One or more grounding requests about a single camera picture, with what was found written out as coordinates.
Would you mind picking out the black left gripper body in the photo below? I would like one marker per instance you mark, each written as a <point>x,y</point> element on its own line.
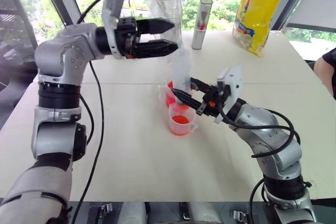
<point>126,32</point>

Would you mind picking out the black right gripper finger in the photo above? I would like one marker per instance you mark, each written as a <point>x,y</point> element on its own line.
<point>187,100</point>
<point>200,85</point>

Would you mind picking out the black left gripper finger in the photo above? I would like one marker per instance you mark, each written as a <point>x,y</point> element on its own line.
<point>155,26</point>
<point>157,48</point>

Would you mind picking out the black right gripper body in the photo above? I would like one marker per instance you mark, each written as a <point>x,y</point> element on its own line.
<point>211,103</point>

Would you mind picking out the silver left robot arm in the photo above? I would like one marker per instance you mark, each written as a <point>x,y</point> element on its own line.
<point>60,56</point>

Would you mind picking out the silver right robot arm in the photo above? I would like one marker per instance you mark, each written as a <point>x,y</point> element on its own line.
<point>265,127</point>

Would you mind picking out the clear cup with red liquid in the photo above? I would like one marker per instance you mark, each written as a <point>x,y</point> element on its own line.
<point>169,98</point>
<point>181,124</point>

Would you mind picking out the clear plastic bag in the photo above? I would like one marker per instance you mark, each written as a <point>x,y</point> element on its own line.
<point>162,1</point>

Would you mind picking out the silver tube case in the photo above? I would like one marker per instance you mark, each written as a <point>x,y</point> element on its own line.
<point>200,30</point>

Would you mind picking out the yellow snack bag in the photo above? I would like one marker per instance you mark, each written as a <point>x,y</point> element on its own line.
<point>258,16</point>

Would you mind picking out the black chair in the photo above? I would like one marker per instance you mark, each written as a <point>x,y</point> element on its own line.
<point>15,24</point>

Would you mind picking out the metal latch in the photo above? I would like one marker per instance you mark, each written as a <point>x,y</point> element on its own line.
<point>106,211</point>
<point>240,217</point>

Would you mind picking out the person in black shirt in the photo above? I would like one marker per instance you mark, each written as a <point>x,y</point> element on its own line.
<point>325,72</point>

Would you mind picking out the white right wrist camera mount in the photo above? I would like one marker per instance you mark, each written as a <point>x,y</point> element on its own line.
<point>233,82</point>

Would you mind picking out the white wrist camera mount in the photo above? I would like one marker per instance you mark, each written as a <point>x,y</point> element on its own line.
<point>114,1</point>
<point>233,82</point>

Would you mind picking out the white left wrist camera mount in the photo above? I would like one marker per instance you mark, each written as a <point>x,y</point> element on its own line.
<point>114,1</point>

